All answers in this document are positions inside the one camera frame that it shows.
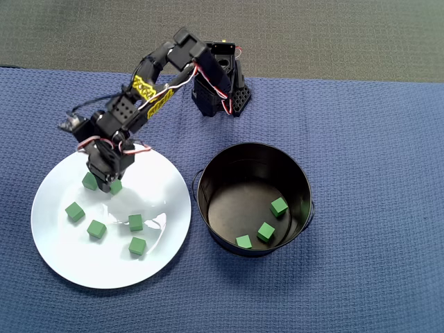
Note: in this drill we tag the green cube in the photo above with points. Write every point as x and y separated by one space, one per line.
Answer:
89 182
265 231
137 246
96 229
75 211
135 222
117 188
279 207
243 242

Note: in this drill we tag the blue waffle-weave cloth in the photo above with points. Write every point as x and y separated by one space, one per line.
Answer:
347 173

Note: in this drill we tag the small camera circuit board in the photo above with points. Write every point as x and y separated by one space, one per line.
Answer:
71 123

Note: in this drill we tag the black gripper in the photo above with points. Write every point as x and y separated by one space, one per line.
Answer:
103 176

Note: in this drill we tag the black metal bucket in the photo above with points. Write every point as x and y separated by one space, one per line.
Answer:
236 208

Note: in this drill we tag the white round plate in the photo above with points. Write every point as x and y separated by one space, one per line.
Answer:
104 270

